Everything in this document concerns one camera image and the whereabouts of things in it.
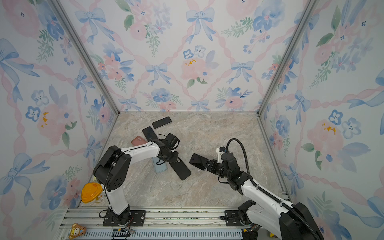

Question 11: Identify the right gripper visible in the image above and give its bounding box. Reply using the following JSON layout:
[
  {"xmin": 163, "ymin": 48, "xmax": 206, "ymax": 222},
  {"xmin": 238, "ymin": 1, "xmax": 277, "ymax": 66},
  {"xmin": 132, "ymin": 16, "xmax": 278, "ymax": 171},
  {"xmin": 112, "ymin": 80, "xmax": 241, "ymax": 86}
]
[{"xmin": 204, "ymin": 159, "xmax": 232, "ymax": 181}]

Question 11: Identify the black phone case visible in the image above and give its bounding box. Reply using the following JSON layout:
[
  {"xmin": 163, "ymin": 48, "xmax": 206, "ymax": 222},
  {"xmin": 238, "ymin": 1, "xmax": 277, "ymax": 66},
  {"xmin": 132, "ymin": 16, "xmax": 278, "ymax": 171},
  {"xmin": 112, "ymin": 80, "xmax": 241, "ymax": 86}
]
[{"xmin": 170, "ymin": 158, "xmax": 192, "ymax": 181}]

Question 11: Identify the black phone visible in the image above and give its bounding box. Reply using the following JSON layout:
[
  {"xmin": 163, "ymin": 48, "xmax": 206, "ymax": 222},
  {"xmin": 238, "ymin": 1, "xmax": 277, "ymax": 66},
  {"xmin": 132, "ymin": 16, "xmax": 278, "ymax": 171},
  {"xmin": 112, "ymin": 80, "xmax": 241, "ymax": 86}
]
[
  {"xmin": 189, "ymin": 154, "xmax": 208, "ymax": 171},
  {"xmin": 142, "ymin": 127, "xmax": 158, "ymax": 142},
  {"xmin": 152, "ymin": 117, "xmax": 172, "ymax": 129}
]

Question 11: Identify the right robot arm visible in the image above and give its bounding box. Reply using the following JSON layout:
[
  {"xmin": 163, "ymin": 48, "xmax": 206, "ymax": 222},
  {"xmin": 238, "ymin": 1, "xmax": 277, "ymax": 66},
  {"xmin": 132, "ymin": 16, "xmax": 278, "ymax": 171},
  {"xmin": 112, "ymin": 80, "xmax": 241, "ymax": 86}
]
[{"xmin": 190, "ymin": 147, "xmax": 324, "ymax": 240}]

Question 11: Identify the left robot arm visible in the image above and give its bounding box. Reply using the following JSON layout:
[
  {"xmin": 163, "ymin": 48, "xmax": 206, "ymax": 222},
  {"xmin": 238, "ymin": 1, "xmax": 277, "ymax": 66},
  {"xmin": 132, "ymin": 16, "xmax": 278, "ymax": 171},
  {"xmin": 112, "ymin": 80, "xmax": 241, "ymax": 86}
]
[{"xmin": 93, "ymin": 134, "xmax": 191, "ymax": 227}]

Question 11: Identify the light blue phone case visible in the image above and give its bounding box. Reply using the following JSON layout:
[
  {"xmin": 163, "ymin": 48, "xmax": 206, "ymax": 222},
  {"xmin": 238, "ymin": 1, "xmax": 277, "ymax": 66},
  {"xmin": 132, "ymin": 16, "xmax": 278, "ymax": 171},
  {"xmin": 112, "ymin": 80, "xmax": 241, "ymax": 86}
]
[{"xmin": 152, "ymin": 158, "xmax": 168, "ymax": 174}]

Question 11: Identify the pink phone case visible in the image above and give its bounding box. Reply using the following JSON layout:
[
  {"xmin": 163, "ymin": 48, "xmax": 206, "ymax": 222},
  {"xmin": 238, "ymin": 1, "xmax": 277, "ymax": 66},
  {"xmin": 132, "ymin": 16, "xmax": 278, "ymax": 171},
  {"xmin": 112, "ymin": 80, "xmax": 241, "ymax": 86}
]
[{"xmin": 131, "ymin": 136, "xmax": 147, "ymax": 146}]

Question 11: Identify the monkey plush toy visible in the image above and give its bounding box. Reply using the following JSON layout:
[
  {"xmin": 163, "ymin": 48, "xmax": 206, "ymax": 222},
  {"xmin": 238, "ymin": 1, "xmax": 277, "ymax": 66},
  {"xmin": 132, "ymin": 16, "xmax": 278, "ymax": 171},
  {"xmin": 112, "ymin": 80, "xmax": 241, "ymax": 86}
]
[{"xmin": 68, "ymin": 223, "xmax": 87, "ymax": 240}]

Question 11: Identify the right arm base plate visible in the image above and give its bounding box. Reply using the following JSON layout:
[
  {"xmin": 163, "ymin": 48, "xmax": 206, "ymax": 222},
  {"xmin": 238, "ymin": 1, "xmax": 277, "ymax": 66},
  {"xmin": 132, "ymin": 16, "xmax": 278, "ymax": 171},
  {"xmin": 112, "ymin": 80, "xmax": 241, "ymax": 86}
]
[{"xmin": 222, "ymin": 210, "xmax": 251, "ymax": 227}]

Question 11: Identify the aluminium rail frame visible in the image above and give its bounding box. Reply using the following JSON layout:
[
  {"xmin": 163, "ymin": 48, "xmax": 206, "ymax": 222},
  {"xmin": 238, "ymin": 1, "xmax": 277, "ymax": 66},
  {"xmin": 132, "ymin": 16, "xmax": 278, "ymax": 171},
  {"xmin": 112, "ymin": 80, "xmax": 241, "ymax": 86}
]
[{"xmin": 53, "ymin": 206, "xmax": 271, "ymax": 240}]

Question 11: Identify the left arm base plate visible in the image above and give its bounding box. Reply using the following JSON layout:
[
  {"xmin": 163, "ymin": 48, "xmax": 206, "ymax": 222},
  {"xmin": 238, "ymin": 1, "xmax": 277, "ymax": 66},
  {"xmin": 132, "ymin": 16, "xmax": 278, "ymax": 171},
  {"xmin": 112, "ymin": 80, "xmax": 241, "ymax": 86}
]
[{"xmin": 103, "ymin": 209, "xmax": 146, "ymax": 227}]

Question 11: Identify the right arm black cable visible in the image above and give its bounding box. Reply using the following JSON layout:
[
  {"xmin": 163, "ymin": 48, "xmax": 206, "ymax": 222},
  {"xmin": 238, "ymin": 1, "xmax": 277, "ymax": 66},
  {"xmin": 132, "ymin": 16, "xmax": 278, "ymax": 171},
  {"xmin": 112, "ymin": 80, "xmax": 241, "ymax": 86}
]
[{"xmin": 225, "ymin": 137, "xmax": 322, "ymax": 240}]

